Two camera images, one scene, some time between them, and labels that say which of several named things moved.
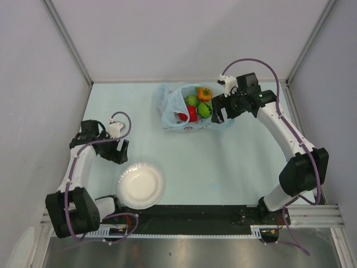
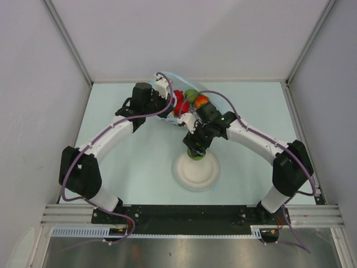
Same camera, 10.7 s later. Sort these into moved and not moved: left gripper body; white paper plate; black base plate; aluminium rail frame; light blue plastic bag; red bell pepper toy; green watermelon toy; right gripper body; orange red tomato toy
Moved: orange red tomato toy; right gripper body; light blue plastic bag; left gripper body; green watermelon toy; red bell pepper toy; white paper plate
Not moved: aluminium rail frame; black base plate
